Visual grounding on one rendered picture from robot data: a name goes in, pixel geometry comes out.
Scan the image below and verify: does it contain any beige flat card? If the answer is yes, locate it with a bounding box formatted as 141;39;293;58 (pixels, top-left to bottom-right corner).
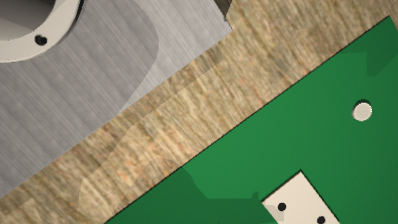
261;171;340;224

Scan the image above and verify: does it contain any green felt table mat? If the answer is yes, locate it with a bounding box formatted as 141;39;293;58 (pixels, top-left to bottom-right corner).
105;16;398;224

